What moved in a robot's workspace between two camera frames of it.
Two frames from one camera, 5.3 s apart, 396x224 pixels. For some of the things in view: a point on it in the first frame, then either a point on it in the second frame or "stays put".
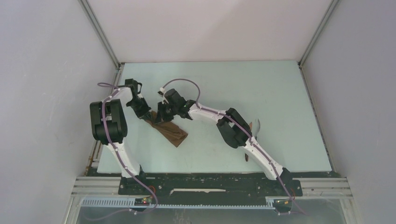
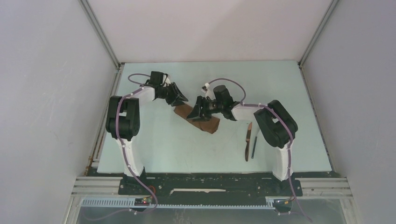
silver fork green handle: x=257 y=126 to x=254 y=147
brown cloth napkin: x=168 y=130 to x=209 y=126
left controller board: x=143 y=201 stays put
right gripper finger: x=161 y=113 to x=195 y=112
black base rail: x=208 y=185 stays put
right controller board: x=282 y=203 stays put
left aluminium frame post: x=101 y=32 stays put
